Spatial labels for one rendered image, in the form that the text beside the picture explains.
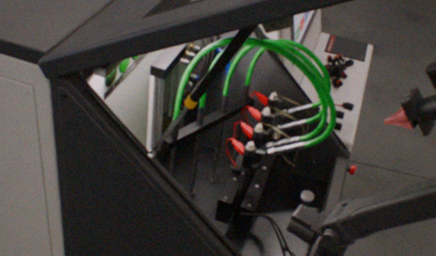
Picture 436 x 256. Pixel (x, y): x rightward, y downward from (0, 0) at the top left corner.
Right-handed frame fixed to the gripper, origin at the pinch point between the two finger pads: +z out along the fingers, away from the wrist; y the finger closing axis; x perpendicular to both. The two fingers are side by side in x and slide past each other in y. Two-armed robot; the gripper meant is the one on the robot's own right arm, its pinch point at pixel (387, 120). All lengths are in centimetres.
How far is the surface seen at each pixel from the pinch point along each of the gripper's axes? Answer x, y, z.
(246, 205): 22.1, -3.6, 34.9
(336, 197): 0.6, -17.7, 24.4
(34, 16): 54, 59, 26
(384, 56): -274, -51, 126
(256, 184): 14.0, -2.3, 36.1
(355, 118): -34.7, -9.1, 29.0
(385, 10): -360, -32, 146
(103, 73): 52, 44, 19
